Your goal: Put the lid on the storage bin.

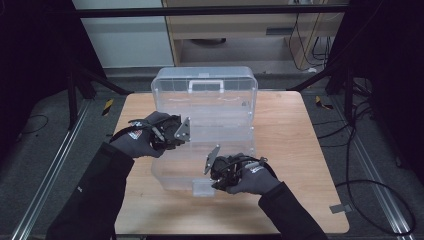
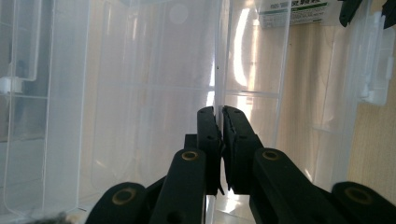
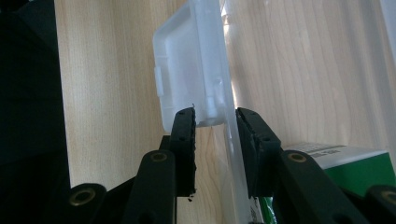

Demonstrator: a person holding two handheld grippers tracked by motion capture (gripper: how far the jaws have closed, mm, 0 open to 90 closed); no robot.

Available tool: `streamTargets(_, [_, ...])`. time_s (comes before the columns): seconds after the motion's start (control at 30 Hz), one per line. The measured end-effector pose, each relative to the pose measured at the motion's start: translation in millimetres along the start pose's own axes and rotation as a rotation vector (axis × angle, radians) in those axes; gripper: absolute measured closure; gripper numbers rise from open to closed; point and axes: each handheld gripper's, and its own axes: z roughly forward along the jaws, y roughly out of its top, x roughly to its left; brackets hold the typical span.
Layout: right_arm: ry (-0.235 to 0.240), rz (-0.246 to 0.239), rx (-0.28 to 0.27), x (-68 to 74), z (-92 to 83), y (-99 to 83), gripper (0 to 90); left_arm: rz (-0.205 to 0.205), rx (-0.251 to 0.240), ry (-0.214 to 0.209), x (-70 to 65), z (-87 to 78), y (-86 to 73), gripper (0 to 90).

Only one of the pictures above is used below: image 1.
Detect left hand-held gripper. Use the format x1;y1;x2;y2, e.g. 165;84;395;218
149;114;192;151

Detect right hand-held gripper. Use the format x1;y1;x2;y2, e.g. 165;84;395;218
203;143;250;193

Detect clear plastic storage box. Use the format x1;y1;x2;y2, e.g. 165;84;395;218
150;65;259;198

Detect person's right hand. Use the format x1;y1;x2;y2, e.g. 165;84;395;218
224;164;283;196

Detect person's left hand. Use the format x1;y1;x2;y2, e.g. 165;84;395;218
109;110;174;159

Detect yellow black floor tape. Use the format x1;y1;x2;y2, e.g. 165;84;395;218
101;98;115;117
314;95;334;111

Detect white cabinet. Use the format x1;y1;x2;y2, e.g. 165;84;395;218
71;0;175;69

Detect black metal stand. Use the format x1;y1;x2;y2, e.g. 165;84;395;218
286;49;358;125
64;59;134;132

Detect grey tape piece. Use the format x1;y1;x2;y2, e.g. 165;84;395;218
329;203;354;215

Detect wooden desk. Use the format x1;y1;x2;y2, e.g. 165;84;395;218
161;0;350;68

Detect black horizontal bar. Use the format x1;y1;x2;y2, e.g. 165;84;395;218
74;4;350;18

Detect black curtain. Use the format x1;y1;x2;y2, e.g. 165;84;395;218
329;0;424;186
0;0;107;161

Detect long black floor cable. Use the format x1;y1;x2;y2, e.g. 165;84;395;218
313;79;417;236

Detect aluminium floor rail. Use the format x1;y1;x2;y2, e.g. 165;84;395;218
333;95;418;240
11;99;92;240

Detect short black floor cable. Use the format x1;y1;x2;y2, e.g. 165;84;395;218
19;113;50;136

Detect black hanging cables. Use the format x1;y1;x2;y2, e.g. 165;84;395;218
288;13;335;73

